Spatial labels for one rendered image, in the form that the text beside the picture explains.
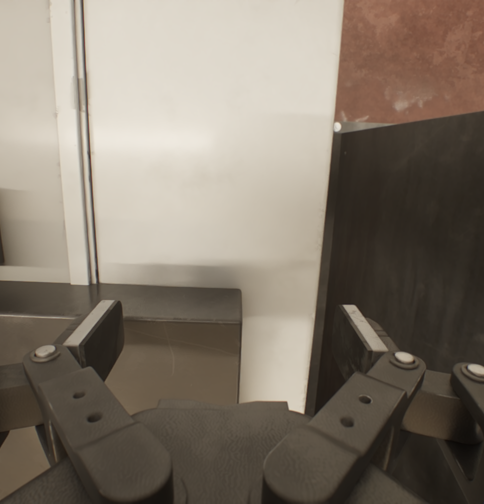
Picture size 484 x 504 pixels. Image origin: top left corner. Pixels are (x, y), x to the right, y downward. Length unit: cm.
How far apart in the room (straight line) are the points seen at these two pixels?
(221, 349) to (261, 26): 15
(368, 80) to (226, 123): 92
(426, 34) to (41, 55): 105
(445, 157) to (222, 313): 44
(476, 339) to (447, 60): 84
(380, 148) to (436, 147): 21
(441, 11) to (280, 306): 107
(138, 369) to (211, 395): 4
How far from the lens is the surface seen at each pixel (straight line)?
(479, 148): 50
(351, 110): 106
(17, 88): 21
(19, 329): 19
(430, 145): 59
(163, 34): 19
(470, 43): 122
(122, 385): 18
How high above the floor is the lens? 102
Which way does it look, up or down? 74 degrees down
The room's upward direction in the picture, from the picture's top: 178 degrees clockwise
